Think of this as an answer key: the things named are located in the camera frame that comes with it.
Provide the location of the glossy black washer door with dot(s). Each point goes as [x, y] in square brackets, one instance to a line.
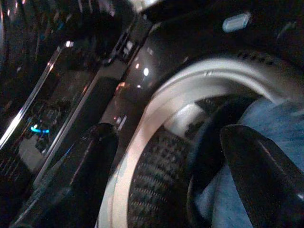
[59, 83]

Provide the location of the blue cloth garment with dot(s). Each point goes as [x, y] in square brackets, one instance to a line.
[275, 118]

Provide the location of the small white washer latch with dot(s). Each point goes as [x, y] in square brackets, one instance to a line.
[235, 22]

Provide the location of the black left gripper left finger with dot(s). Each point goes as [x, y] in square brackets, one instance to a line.
[78, 180]

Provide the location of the perforated steel washer drum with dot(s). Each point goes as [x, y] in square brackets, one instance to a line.
[154, 180]

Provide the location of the white washer door seal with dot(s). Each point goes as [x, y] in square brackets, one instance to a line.
[142, 135]

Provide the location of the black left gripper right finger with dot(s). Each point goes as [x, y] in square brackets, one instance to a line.
[261, 180]

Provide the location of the black front-load washing machine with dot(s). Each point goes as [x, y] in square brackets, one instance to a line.
[171, 45]

